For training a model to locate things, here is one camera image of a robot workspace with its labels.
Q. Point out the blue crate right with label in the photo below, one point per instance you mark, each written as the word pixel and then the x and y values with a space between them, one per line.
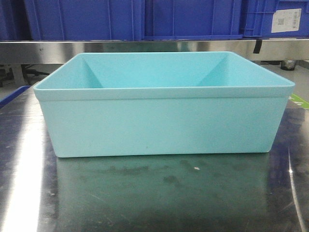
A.
pixel 256 18

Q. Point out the light blue plastic bin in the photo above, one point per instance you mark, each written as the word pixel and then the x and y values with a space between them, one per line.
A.
pixel 123 104

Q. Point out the stainless steel shelf rail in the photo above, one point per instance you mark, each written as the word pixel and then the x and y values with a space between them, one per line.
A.
pixel 59 52

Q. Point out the white paper label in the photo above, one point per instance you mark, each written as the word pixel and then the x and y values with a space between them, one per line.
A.
pixel 286 20

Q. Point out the black tape strip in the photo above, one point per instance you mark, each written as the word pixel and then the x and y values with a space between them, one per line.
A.
pixel 257 47

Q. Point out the blue crate middle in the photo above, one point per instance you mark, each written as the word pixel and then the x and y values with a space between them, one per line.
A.
pixel 192 19

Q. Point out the blue crate left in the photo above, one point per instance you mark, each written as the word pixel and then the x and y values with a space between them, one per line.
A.
pixel 71 20

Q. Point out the black caster wheel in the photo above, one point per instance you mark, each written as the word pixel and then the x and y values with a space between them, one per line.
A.
pixel 288 65

